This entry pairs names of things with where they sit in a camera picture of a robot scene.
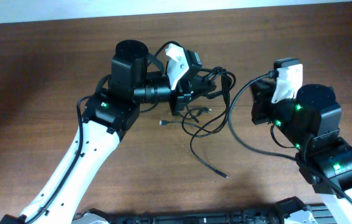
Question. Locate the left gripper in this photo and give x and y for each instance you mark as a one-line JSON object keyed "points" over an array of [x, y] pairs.
{"points": [[185, 90]]}

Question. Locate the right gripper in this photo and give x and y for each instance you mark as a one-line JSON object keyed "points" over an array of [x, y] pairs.
{"points": [[262, 106]]}

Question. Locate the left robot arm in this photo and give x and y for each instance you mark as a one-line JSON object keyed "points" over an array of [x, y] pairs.
{"points": [[137, 77]]}

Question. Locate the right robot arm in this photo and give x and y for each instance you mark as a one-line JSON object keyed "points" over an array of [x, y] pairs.
{"points": [[310, 121]]}

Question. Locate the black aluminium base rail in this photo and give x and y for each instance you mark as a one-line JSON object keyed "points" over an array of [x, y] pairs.
{"points": [[290, 210]]}

